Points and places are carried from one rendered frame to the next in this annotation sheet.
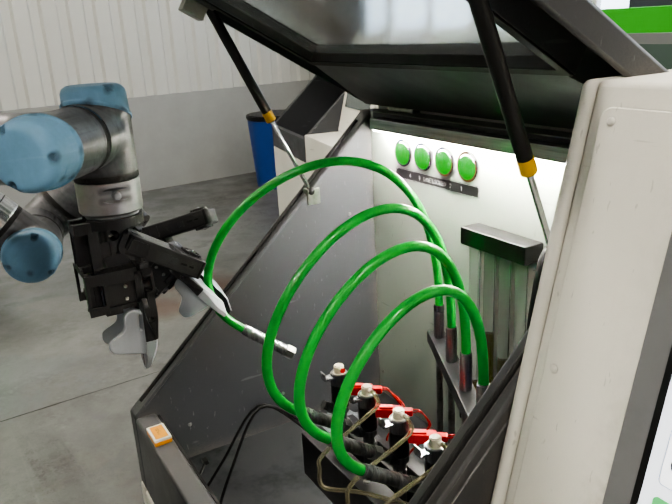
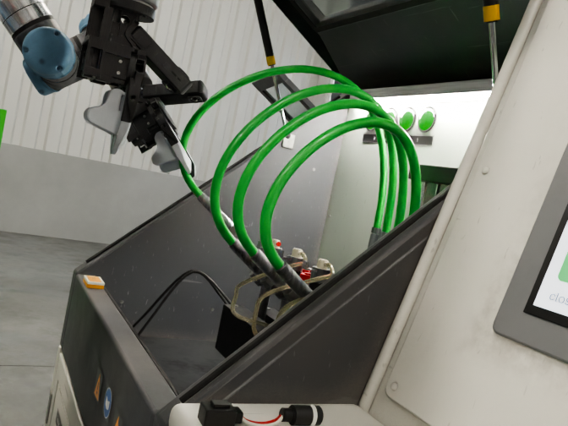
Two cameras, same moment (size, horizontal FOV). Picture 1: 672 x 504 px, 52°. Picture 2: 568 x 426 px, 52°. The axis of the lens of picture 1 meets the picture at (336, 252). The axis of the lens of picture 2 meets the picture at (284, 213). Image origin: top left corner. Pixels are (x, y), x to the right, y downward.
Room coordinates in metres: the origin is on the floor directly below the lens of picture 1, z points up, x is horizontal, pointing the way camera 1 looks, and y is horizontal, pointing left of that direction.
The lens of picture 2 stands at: (-0.02, -0.04, 1.21)
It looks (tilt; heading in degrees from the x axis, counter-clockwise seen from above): 3 degrees down; 2
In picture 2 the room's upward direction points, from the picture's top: 12 degrees clockwise
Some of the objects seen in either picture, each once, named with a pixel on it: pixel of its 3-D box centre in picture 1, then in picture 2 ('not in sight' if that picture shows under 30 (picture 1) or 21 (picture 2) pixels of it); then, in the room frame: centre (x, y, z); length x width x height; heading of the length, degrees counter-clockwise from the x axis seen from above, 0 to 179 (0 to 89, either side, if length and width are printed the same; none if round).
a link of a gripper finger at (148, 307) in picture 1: (145, 307); (129, 91); (0.80, 0.24, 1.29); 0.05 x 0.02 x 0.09; 30
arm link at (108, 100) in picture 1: (98, 132); not in sight; (0.81, 0.27, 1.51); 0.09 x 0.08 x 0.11; 170
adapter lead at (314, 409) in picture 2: not in sight; (263, 413); (0.52, -0.03, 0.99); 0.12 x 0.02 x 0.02; 117
